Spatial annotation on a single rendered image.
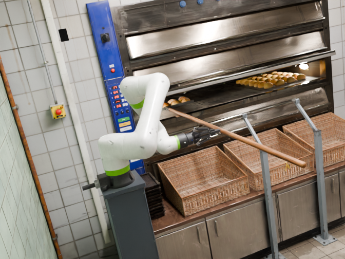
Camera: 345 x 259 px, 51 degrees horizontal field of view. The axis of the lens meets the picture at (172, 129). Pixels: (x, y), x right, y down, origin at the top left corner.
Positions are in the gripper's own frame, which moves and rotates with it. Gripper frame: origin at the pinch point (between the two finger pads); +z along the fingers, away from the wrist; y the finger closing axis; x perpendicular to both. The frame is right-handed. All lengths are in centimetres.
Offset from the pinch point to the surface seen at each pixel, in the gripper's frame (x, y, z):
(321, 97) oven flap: -67, 19, 142
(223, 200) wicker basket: -17, 59, 6
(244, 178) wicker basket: -18, 48, 26
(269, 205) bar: -7, 71, 38
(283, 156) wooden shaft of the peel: 64, 0, 6
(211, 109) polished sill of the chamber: -67, 3, 29
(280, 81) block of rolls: -82, -2, 110
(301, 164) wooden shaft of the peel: 77, 1, 7
